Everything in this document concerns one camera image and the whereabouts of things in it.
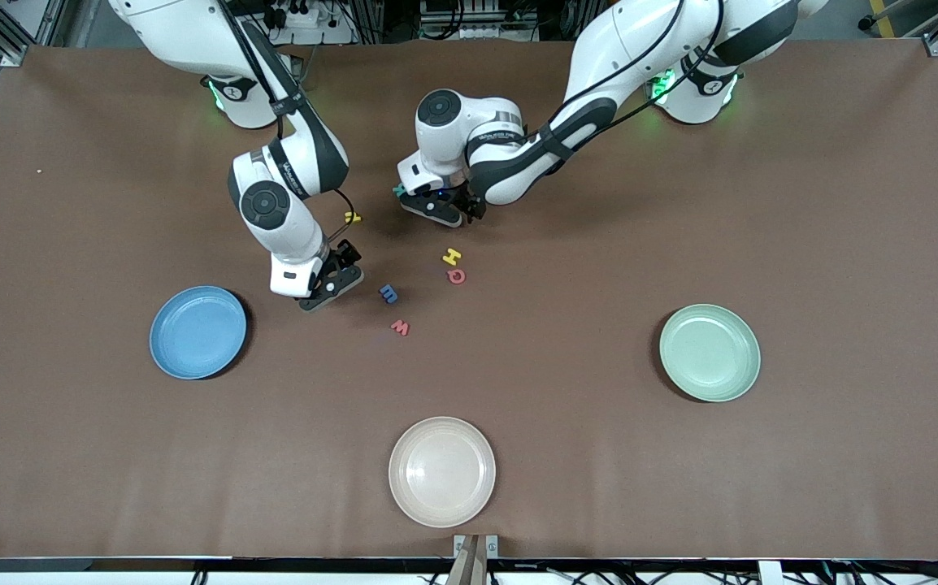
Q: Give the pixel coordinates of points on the blue small letter m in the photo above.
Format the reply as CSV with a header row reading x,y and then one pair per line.
x,y
388,293

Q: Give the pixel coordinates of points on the yellow capital letter H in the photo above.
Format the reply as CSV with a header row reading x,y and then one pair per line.
x,y
452,257

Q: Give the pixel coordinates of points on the red letter Q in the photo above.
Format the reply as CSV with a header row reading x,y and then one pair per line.
x,y
449,276

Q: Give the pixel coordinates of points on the red letter w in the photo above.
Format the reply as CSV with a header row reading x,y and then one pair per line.
x,y
400,327

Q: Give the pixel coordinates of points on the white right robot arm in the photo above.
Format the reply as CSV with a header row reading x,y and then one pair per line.
x,y
184,32

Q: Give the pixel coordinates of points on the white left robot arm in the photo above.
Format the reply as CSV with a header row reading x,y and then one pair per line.
x,y
640,41

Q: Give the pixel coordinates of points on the blue plate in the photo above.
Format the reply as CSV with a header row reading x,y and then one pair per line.
x,y
197,333

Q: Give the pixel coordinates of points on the grey electronics unit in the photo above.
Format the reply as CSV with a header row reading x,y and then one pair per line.
x,y
477,16

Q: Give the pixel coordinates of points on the white power strip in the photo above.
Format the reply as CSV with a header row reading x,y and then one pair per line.
x,y
306,20

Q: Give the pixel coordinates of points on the beige plate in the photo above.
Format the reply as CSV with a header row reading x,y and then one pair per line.
x,y
441,471

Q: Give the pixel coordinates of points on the green plate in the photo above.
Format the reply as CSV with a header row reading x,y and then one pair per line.
x,y
710,353

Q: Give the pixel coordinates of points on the white clamp block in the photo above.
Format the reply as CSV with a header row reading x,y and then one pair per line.
x,y
770,573

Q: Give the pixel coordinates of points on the grey metal bracket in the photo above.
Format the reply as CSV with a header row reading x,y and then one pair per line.
x,y
459,543

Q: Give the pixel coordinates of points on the tan mounting post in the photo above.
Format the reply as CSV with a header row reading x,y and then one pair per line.
x,y
469,569

